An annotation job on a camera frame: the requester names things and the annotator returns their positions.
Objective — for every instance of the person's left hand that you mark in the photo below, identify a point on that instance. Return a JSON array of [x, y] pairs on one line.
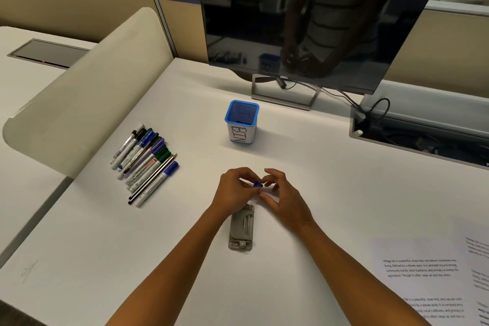
[[231, 194]]

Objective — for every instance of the person's right hand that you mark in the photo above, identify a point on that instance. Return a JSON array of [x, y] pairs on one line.
[[288, 205]]

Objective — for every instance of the person's left thumb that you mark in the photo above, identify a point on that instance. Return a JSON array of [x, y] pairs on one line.
[[252, 192]]

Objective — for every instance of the person's right thumb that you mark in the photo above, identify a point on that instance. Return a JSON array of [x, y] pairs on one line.
[[268, 198]]

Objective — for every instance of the person's right forearm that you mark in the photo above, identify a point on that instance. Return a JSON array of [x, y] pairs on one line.
[[355, 280]]

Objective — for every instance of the person's left forearm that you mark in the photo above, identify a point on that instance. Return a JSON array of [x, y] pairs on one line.
[[172, 272]]

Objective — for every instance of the grey metal clip plate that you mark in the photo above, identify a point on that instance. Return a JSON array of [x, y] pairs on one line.
[[241, 230]]

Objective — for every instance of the blue-rimmed white pen holder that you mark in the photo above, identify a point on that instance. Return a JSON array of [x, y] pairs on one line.
[[242, 127]]

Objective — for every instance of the silver monitor stand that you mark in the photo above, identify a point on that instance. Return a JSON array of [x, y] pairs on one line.
[[284, 98]]

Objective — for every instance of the thin black pencil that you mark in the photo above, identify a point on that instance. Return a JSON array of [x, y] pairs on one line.
[[152, 179]]

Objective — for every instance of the row of whiteboard markers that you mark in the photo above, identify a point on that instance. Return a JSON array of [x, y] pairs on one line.
[[143, 157]]

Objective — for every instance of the printed white paper sheet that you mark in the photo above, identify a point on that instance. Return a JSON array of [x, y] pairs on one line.
[[475, 260], [420, 280]]

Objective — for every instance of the black computer monitor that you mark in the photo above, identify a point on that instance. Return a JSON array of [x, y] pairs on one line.
[[305, 12]]

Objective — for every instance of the beige curved desk divider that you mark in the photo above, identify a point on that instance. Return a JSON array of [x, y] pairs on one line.
[[91, 92]]

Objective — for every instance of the beige cubicle partition panel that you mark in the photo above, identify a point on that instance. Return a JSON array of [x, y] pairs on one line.
[[68, 5]]

